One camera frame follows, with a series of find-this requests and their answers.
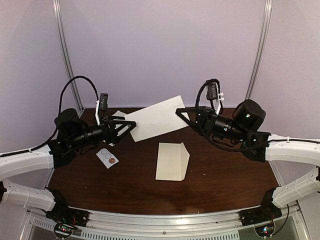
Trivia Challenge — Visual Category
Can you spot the white letter paper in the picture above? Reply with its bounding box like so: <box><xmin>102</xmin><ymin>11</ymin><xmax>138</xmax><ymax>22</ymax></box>
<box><xmin>124</xmin><ymin>95</ymin><xmax>188</xmax><ymax>142</ymax></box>

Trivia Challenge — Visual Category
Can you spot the white paper sheet back left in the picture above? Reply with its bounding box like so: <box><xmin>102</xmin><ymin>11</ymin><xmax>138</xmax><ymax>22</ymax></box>
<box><xmin>112</xmin><ymin>110</ymin><xmax>127</xmax><ymax>117</ymax></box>

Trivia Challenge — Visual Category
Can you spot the right black camera cable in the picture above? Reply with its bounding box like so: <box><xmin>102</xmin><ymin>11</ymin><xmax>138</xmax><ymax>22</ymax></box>
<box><xmin>194</xmin><ymin>77</ymin><xmax>266</xmax><ymax>153</ymax></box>

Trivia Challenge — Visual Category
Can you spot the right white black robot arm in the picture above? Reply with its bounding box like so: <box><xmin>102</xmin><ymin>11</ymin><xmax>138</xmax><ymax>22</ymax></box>
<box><xmin>175</xmin><ymin>99</ymin><xmax>320</xmax><ymax>221</ymax></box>

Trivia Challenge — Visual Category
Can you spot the black camera cable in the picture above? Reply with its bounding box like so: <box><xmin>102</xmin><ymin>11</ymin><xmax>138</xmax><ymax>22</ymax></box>
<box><xmin>194</xmin><ymin>77</ymin><xmax>266</xmax><ymax>153</ymax></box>
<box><xmin>0</xmin><ymin>75</ymin><xmax>101</xmax><ymax>158</ymax></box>

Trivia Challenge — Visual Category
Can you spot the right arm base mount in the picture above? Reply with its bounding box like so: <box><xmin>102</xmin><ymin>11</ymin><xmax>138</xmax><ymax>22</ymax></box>
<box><xmin>239</xmin><ymin>198</ymin><xmax>282</xmax><ymax>238</ymax></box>

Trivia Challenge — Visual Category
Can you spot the sticker sheet with wax seal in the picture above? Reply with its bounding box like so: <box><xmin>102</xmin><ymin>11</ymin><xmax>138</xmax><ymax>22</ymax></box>
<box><xmin>96</xmin><ymin>148</ymin><xmax>119</xmax><ymax>169</ymax></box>

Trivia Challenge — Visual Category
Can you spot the left black camera cable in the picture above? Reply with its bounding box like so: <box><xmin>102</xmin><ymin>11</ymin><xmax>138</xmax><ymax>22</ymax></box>
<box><xmin>0</xmin><ymin>75</ymin><xmax>101</xmax><ymax>158</ymax></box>

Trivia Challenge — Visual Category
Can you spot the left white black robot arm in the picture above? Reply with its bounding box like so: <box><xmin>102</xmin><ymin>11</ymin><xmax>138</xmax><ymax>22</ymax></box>
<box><xmin>0</xmin><ymin>108</ymin><xmax>137</xmax><ymax>225</ymax></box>

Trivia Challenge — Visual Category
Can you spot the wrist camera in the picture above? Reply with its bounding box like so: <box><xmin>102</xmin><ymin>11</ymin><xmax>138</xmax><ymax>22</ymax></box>
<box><xmin>205</xmin><ymin>79</ymin><xmax>224</xmax><ymax>115</ymax></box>
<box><xmin>94</xmin><ymin>93</ymin><xmax>109</xmax><ymax>126</ymax></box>

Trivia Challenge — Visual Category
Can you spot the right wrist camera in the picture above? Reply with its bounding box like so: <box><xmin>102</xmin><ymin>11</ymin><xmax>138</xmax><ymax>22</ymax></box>
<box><xmin>205</xmin><ymin>79</ymin><xmax>224</xmax><ymax>115</ymax></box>

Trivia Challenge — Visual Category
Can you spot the left aluminium frame post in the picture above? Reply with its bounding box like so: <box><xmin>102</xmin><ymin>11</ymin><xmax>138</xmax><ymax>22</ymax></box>
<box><xmin>52</xmin><ymin>0</ymin><xmax>84</xmax><ymax>114</ymax></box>

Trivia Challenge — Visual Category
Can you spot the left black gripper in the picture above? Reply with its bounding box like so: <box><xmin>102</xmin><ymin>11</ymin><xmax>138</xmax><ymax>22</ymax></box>
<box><xmin>69</xmin><ymin>115</ymin><xmax>136</xmax><ymax>150</ymax></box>

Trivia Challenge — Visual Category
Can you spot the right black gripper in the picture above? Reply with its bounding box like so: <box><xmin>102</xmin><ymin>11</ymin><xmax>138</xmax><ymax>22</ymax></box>
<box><xmin>175</xmin><ymin>106</ymin><xmax>248</xmax><ymax>143</ymax></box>

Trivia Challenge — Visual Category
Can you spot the aluminium frame post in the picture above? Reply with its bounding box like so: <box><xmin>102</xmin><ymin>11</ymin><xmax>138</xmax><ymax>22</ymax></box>
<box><xmin>245</xmin><ymin>0</ymin><xmax>273</xmax><ymax>99</ymax></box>
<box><xmin>52</xmin><ymin>0</ymin><xmax>84</xmax><ymax>114</ymax></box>

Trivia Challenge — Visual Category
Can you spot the cream paper envelope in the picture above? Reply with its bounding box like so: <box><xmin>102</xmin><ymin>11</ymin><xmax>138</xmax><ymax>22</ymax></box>
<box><xmin>155</xmin><ymin>142</ymin><xmax>190</xmax><ymax>181</ymax></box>

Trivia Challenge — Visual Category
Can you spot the right aluminium frame post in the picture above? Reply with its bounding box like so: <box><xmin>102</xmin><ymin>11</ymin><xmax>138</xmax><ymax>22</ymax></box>
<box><xmin>245</xmin><ymin>0</ymin><xmax>273</xmax><ymax>99</ymax></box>

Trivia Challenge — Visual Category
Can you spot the front aluminium rail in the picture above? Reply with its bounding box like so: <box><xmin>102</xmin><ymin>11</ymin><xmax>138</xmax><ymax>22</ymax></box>
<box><xmin>17</xmin><ymin>202</ymin><xmax>311</xmax><ymax>240</ymax></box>

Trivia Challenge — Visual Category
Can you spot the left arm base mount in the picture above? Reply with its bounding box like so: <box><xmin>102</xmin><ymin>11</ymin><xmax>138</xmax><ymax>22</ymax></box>
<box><xmin>43</xmin><ymin>207</ymin><xmax>90</xmax><ymax>239</ymax></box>

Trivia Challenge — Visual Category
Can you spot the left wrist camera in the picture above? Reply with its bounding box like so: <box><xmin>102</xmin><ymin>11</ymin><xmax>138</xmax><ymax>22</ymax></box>
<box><xmin>94</xmin><ymin>93</ymin><xmax>109</xmax><ymax>126</ymax></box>

